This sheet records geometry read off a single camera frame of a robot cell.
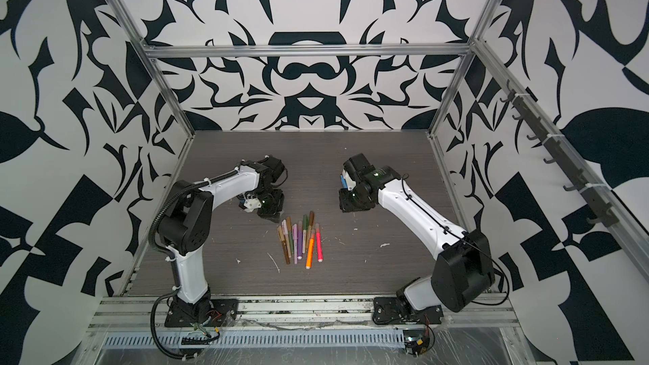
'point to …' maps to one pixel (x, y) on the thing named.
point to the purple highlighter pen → (300, 234)
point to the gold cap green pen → (290, 234)
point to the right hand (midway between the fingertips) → (344, 201)
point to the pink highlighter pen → (319, 243)
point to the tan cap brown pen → (282, 240)
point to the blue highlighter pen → (344, 182)
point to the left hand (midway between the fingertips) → (285, 206)
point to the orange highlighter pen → (310, 250)
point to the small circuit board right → (416, 341)
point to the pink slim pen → (295, 242)
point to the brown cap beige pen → (311, 219)
